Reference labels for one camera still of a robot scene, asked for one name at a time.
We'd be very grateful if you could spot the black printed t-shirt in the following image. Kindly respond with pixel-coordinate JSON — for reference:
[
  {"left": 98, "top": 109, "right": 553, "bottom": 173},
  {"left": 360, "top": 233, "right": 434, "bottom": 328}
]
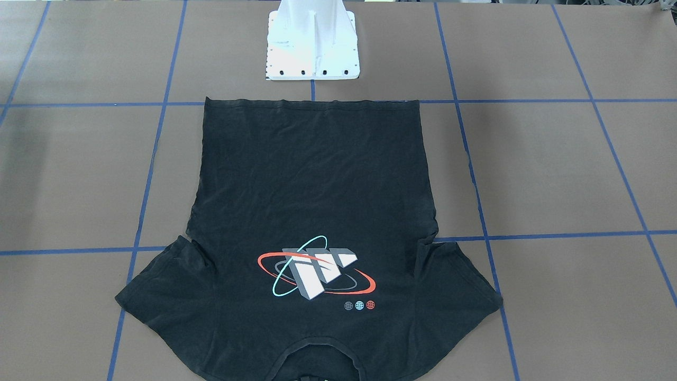
[{"left": 116, "top": 98, "right": 503, "bottom": 380}]

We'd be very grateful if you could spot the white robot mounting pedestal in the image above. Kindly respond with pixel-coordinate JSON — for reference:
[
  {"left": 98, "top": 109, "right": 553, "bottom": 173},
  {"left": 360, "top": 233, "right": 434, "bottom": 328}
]
[{"left": 264, "top": 1, "right": 360, "bottom": 80}]

